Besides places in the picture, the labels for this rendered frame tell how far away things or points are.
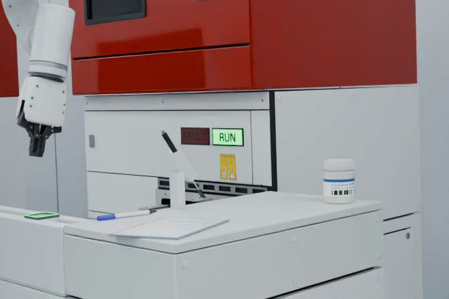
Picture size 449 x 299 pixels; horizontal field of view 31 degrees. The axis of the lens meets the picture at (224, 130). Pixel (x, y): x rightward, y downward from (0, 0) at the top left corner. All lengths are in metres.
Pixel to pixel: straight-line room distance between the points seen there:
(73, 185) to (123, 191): 2.93
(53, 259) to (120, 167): 0.87
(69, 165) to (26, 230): 3.68
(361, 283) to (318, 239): 0.19
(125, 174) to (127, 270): 1.04
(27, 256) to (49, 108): 0.32
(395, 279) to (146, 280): 1.23
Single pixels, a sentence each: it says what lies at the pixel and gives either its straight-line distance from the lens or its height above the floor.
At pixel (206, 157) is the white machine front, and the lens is 2.27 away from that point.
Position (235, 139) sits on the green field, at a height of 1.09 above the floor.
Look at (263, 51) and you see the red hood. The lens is 2.09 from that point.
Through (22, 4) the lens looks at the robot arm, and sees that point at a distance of 1.92.
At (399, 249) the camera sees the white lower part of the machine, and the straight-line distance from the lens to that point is 2.59.
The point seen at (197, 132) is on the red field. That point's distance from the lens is 2.28.
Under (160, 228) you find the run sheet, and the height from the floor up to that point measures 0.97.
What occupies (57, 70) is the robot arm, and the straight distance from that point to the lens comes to 1.83.
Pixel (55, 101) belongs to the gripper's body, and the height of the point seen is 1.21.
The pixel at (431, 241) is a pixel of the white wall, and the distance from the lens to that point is 3.62.
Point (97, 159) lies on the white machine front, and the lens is 2.67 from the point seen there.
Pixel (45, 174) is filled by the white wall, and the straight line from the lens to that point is 5.77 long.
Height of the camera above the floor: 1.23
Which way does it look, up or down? 3 degrees down
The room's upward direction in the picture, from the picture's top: 2 degrees counter-clockwise
